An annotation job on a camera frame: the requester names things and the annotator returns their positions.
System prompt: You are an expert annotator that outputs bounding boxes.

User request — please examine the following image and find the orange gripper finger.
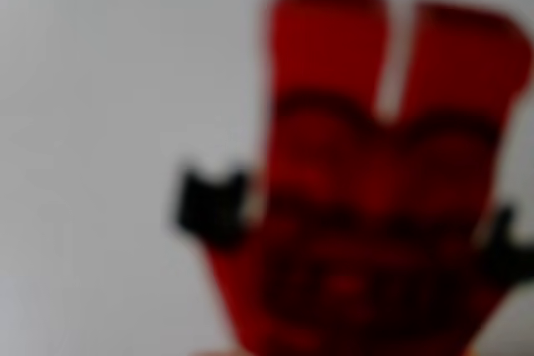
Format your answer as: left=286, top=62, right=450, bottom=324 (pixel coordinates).
left=188, top=347, right=253, bottom=356

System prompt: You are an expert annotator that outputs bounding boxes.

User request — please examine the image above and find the red letter-shaped toy figure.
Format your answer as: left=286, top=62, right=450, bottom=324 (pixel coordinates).
left=172, top=0, right=534, bottom=356

